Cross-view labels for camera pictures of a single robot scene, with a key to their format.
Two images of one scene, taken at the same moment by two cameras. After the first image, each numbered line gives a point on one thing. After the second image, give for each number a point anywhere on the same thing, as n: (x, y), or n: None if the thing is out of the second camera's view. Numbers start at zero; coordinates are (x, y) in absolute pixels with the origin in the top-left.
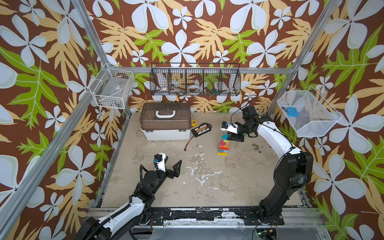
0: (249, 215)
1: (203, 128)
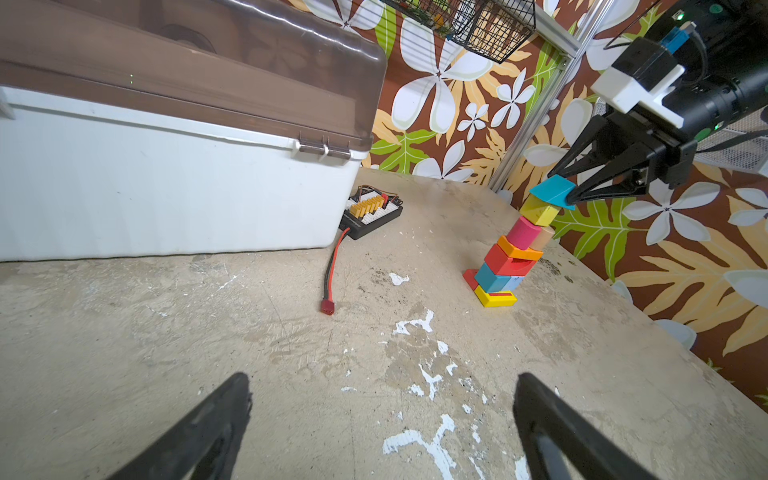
0: None
1: (369, 208)
